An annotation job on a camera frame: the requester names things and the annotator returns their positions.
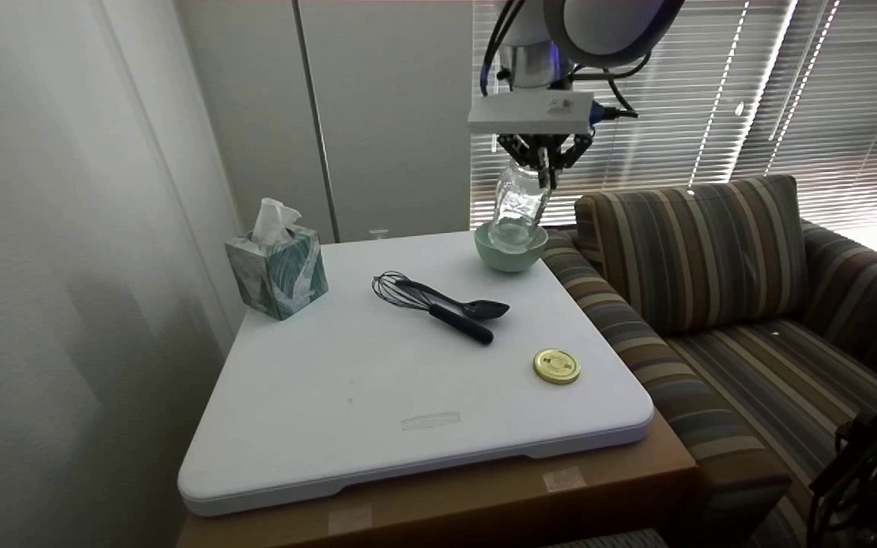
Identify green ceramic bowl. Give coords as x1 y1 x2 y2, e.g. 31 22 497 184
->
476 220 549 275

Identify green patterned tissue box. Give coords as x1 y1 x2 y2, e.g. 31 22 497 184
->
225 199 325 318

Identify black plastic spoon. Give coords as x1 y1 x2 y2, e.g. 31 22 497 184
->
396 276 508 318

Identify striped sofa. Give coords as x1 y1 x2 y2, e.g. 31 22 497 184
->
546 172 877 548

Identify clear glass jar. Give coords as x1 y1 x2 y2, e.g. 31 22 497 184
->
495 163 549 225

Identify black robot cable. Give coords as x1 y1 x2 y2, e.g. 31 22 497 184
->
479 0 654 121

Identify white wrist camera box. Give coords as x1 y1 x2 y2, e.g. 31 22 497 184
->
470 91 595 135

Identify black metal stand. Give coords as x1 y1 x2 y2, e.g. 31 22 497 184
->
808 415 877 548

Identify black wire whisk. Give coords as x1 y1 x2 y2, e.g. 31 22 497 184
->
372 275 495 345

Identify window blinds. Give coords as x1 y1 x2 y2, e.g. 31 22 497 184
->
470 0 877 256

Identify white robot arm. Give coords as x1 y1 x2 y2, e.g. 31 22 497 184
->
479 0 687 189

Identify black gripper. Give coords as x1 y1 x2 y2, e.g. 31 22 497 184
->
497 135 595 189

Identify gold jar lid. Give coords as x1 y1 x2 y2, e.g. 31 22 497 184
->
532 348 582 382

